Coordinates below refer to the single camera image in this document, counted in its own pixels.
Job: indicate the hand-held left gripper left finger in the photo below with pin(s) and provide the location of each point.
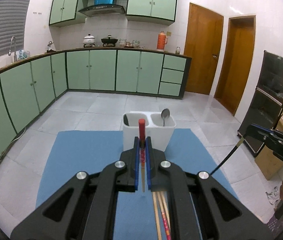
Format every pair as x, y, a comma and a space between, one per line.
137, 165

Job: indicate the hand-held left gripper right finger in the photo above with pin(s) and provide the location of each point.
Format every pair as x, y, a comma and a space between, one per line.
149, 182

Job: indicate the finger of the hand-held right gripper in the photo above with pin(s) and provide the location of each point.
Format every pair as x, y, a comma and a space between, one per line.
261, 127
256, 135

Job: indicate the red-tipped wooden chopstick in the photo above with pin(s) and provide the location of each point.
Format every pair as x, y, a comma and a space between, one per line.
164, 220
156, 217
165, 202
141, 130

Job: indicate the white two-compartment utensil holder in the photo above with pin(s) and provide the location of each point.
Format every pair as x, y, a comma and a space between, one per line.
161, 137

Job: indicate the cardboard box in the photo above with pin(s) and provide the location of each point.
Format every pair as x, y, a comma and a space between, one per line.
269, 165

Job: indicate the black glass-front cabinet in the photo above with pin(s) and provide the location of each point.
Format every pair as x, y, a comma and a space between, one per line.
266, 92

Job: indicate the crumpled wrapper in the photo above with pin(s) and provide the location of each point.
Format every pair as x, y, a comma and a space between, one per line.
272, 196

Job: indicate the blue mat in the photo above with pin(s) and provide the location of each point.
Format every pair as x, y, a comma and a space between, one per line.
81, 160

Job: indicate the metal spoon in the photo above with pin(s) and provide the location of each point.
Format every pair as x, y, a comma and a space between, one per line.
165, 113

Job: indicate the green cabinet drawer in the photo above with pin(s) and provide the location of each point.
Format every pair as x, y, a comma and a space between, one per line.
169, 88
172, 76
174, 62

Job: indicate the closed wooden door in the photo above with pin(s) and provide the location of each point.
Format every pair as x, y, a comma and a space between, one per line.
201, 50

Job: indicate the green base cabinet run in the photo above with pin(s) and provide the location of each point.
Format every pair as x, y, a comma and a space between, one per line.
101, 70

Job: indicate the glass jar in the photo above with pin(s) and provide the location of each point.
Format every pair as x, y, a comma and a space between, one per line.
178, 50

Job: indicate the stack of small bowls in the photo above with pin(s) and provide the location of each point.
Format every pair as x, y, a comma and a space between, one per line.
122, 42
136, 43

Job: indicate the orange thermos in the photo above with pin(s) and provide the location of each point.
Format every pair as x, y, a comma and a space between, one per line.
161, 41

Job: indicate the black wok with lid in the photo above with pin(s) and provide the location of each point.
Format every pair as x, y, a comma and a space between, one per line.
109, 40

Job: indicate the white lidded pot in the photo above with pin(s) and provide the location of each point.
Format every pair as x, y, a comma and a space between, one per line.
89, 40

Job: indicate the steel kettle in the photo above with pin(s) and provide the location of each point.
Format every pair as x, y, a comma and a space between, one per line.
50, 47

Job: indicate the black range hood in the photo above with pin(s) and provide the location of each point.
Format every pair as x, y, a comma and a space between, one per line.
102, 10

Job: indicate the dish soap bottles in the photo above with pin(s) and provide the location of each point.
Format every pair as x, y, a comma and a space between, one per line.
22, 55

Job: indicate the steel kitchen faucet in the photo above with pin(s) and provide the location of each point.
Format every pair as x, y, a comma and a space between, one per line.
13, 45

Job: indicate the grey window blind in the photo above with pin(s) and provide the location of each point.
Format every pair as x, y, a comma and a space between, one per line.
1, 35

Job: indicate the wooden door in frame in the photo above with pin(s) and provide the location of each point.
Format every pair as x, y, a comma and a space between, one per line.
236, 62

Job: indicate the green wall cabinet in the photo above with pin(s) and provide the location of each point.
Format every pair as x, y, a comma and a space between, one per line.
151, 2
64, 3

